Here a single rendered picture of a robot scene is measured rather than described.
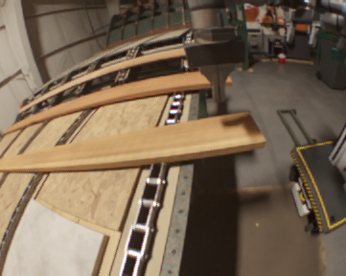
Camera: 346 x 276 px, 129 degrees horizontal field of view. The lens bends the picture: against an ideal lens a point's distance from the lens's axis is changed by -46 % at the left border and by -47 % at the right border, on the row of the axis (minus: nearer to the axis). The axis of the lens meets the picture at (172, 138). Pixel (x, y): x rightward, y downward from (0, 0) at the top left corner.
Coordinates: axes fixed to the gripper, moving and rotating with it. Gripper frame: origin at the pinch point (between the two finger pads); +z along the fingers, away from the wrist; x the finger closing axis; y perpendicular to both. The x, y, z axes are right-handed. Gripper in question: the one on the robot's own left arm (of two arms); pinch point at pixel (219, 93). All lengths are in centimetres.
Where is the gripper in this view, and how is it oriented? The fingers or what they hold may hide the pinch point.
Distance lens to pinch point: 39.7
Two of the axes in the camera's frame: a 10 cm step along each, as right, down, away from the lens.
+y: 0.2, -6.7, 7.4
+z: 2.1, 7.3, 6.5
